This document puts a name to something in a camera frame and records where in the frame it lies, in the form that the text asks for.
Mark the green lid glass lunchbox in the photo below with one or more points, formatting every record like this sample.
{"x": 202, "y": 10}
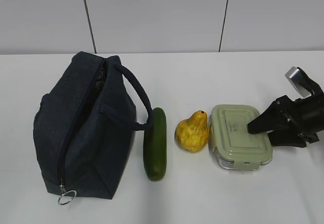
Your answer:
{"x": 231, "y": 144}

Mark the yellow pear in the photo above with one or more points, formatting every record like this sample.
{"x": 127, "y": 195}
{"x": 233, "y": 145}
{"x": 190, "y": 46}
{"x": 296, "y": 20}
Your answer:
{"x": 192, "y": 134}

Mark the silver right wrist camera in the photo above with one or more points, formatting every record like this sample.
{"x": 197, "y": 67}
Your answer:
{"x": 302, "y": 83}

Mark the dark navy lunch bag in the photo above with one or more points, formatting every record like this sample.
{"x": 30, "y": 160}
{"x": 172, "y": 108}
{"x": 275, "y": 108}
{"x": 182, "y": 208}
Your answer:
{"x": 83, "y": 131}

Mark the green cucumber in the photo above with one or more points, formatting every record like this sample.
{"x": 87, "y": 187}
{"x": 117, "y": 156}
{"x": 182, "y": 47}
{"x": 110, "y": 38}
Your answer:
{"x": 155, "y": 147}

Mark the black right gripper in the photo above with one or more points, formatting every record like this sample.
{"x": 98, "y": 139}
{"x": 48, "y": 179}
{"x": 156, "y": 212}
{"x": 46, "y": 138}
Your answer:
{"x": 292, "y": 123}

